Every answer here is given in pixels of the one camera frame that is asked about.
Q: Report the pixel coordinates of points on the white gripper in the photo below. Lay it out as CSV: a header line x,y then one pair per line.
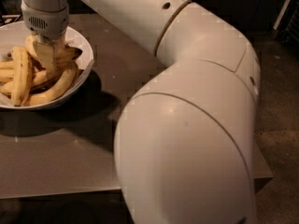
x,y
46,20

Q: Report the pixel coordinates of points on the curved yellow banana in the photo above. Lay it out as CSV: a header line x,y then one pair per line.
x,y
70,53

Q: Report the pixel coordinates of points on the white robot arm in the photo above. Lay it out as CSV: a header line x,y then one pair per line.
x,y
183,145

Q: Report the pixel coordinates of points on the middle yellow banana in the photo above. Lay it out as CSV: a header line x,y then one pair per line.
x,y
39,80

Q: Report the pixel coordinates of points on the bottom yellow banana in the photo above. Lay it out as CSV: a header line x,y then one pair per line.
x,y
62,85

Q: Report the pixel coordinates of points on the long left yellow banana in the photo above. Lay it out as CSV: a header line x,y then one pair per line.
x,y
22,75

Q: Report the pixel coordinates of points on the white bowl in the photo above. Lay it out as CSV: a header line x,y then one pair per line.
x,y
15,34

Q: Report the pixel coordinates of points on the far left yellow banana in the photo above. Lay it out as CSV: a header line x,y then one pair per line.
x,y
6,71

